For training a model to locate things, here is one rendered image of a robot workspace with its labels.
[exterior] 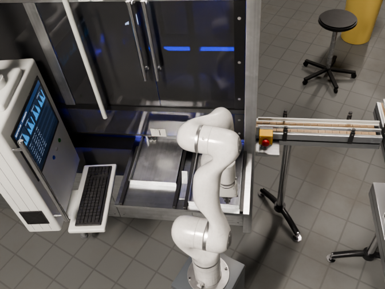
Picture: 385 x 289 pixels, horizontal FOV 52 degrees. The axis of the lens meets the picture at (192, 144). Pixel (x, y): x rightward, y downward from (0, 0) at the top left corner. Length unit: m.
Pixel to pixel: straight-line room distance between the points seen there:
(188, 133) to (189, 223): 0.37
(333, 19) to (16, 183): 2.95
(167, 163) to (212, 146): 0.93
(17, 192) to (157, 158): 0.76
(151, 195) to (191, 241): 0.65
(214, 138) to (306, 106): 2.60
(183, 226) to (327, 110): 2.58
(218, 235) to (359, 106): 2.72
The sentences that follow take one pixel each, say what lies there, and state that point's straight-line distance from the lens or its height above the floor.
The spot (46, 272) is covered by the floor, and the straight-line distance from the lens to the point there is 3.14.
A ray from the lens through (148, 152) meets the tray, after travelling 2.33.
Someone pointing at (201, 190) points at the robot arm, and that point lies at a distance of 1.43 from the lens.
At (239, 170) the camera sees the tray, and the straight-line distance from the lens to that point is 2.19.
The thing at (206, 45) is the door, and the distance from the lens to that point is 1.82.
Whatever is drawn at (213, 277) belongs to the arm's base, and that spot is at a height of 0.95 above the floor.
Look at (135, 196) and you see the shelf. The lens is 2.15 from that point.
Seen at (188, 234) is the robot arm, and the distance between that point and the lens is 1.53.
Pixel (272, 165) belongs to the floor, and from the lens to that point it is 3.36.
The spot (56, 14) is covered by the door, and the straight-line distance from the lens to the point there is 1.94.
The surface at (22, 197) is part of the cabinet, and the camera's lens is 2.05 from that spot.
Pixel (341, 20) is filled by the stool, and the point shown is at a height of 0.64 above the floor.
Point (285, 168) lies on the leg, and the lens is 2.60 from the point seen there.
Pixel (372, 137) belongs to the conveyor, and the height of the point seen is 0.93.
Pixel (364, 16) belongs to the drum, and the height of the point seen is 0.35.
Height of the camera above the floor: 2.59
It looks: 47 degrees down
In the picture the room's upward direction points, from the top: 7 degrees counter-clockwise
